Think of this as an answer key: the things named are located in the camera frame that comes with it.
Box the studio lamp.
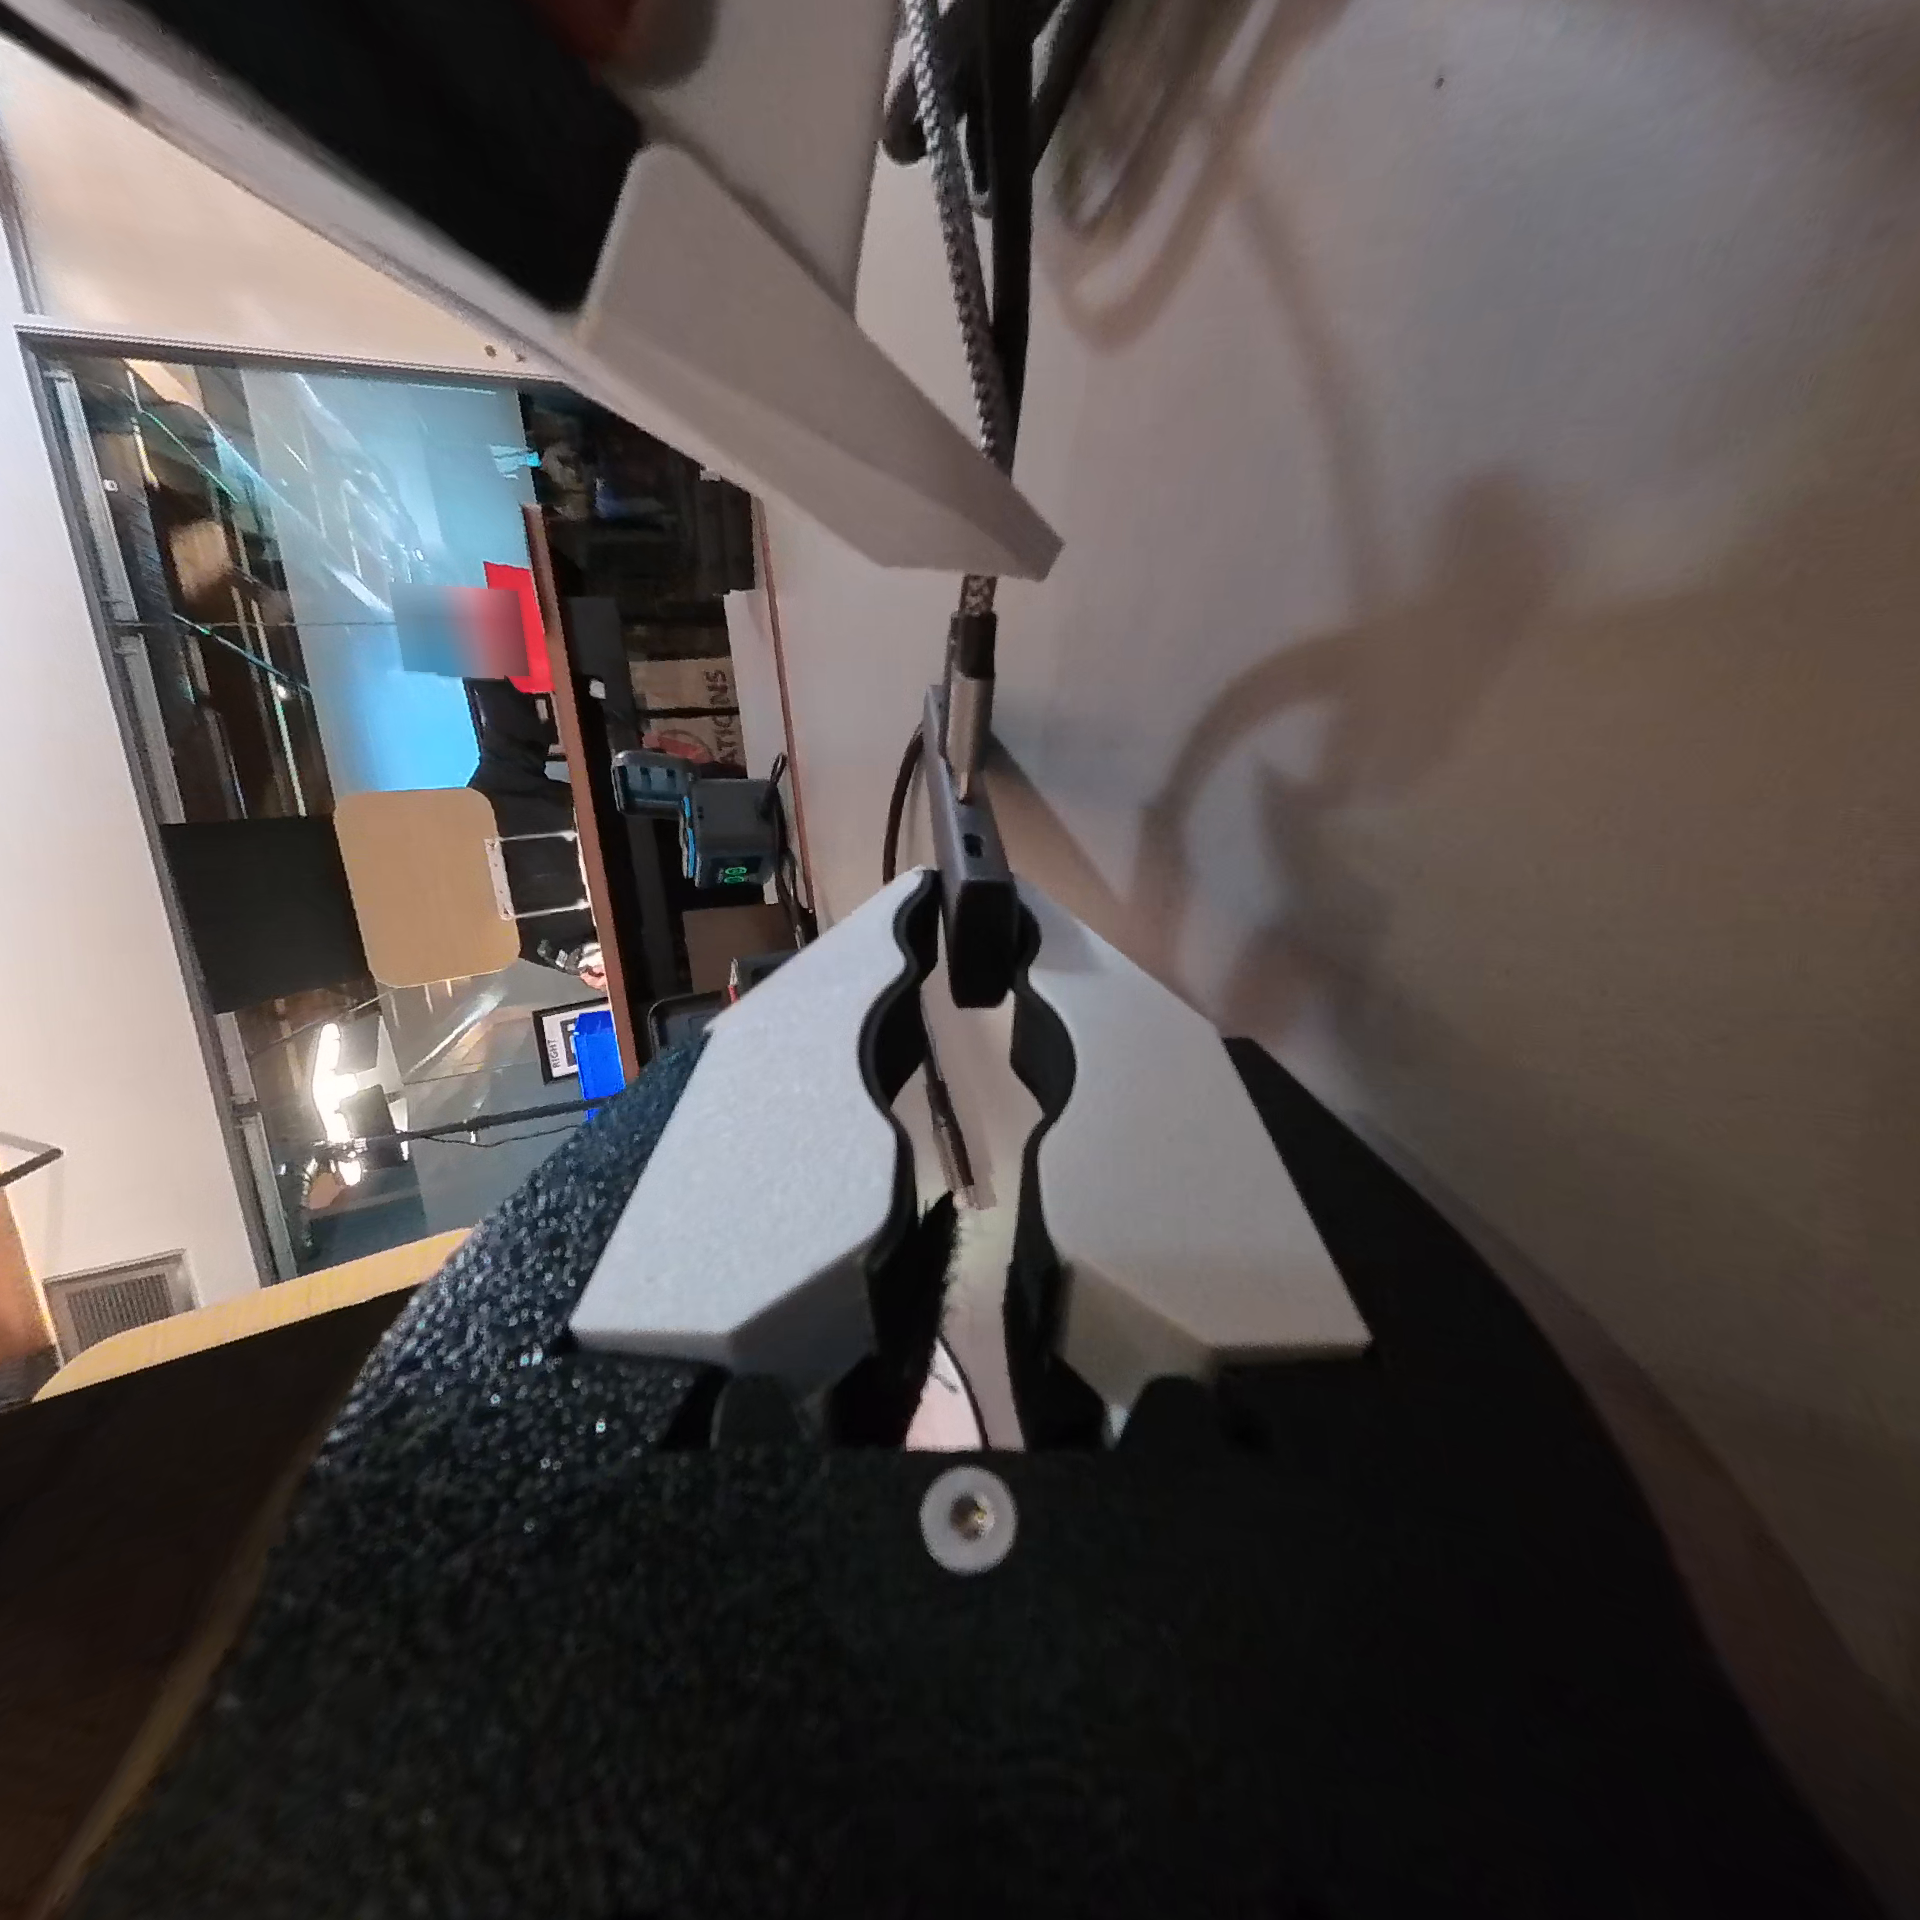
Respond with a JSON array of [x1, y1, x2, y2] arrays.
[[305, 1019, 408, 1188]]

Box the brown wooden desk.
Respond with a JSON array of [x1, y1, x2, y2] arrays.
[[522, 501, 650, 1086]]

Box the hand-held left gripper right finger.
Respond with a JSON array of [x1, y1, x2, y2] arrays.
[[1008, 896, 1374, 1446]]

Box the blue grey device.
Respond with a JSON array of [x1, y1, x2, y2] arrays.
[[611, 750, 785, 902]]

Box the large glass window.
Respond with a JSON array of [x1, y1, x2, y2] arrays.
[[13, 321, 781, 1277]]

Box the thin black hub cable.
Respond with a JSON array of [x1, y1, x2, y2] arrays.
[[878, 719, 931, 889]]

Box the black panel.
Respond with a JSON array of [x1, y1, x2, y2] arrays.
[[159, 816, 361, 1018]]

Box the light wooden table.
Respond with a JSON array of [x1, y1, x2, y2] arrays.
[[30, 1226, 485, 1403]]

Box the dark grey usb hub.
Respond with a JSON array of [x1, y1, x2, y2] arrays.
[[917, 681, 1039, 1009]]

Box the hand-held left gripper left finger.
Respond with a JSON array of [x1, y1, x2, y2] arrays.
[[569, 866, 941, 1378]]

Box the red sheet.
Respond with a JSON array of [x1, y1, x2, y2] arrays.
[[483, 558, 553, 696]]

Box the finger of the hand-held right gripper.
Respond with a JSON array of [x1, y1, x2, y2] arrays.
[[575, 0, 1067, 581]]

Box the framed sign with blue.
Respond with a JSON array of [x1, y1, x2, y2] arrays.
[[532, 1001, 627, 1100]]

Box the braided usb-c cable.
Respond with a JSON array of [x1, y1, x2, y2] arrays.
[[882, 0, 1010, 799]]

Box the light wooden chair back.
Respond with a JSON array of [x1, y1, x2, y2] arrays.
[[332, 785, 522, 988]]

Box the wall vent grille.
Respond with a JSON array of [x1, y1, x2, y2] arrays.
[[41, 1248, 199, 1356]]

